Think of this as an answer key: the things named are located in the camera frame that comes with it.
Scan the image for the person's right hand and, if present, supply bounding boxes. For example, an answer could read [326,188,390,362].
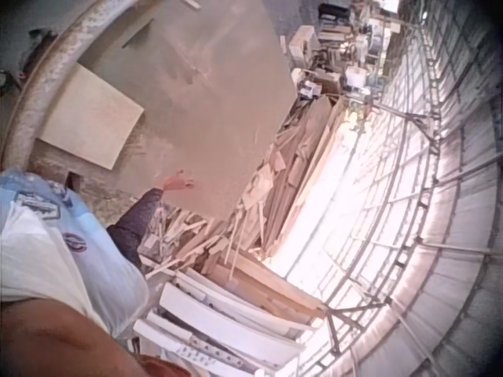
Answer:
[161,169,196,192]

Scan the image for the heap of wood offcuts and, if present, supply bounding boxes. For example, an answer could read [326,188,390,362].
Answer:
[141,93,349,278]

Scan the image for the large grey plywood panel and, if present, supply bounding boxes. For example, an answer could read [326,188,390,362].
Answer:
[76,0,302,221]

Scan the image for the beige wooden board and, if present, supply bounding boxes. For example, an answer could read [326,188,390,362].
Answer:
[37,62,145,170]

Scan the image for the stack of white boards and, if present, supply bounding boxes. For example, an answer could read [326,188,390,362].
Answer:
[132,251,328,377]

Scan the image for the cluttered workshop machines and shelves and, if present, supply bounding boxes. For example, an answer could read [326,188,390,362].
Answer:
[279,0,404,104]

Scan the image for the metal window grille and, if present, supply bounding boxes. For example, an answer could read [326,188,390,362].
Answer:
[282,0,503,377]

